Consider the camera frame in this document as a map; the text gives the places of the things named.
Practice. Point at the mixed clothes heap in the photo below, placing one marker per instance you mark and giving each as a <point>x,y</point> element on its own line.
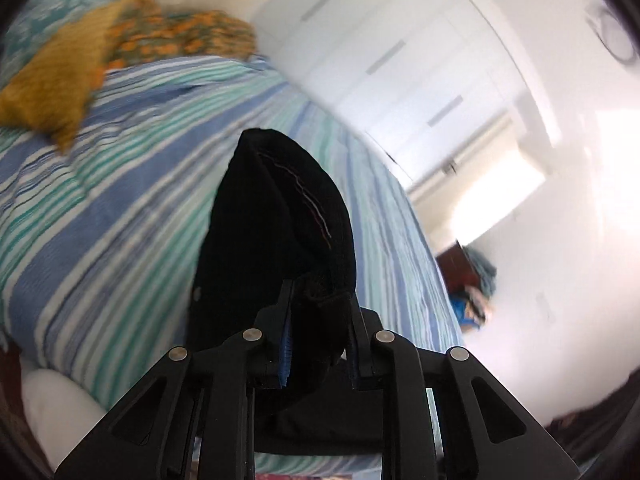
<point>467,310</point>

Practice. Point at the round ceiling light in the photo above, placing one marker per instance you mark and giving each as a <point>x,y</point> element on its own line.
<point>607,30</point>

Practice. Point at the striped bed sheet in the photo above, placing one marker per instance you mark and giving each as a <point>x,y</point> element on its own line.
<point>125,200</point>

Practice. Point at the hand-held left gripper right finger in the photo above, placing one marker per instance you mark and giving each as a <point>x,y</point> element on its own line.
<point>356,360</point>

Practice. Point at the white wardrobe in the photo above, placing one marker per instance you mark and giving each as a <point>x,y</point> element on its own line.
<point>400,60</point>

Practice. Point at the yellow pillow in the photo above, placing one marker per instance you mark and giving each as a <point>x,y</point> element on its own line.
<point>55,85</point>

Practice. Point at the black pants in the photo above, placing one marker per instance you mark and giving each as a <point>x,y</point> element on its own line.
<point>270,240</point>

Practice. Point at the teal patterned pillow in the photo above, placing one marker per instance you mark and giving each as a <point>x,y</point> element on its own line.
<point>55,10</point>

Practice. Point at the grey-blue clothes pile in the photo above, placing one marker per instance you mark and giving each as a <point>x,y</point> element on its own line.
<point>482,270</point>

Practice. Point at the white door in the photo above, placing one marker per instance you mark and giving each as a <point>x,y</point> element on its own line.
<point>475,150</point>

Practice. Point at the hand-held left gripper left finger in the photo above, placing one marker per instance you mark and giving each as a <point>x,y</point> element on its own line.
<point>286,355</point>

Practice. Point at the orange floral pillow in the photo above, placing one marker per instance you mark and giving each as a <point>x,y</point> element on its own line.
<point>175,35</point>

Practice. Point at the dark wooden dresser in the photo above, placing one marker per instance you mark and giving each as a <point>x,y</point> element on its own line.
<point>455,270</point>

